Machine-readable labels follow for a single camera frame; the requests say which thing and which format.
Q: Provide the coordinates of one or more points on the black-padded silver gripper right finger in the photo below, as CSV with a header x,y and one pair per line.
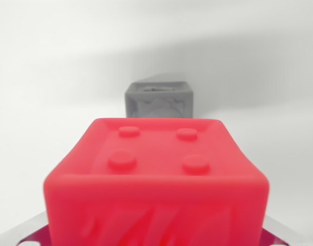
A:
x,y
274,237

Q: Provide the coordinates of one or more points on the black-padded silver gripper left finger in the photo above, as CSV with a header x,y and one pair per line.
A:
x,y
34,232

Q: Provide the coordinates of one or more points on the red embossed cube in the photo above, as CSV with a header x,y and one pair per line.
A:
x,y
156,194

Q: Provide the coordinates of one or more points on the grey embossed cube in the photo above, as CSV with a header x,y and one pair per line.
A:
x,y
158,102

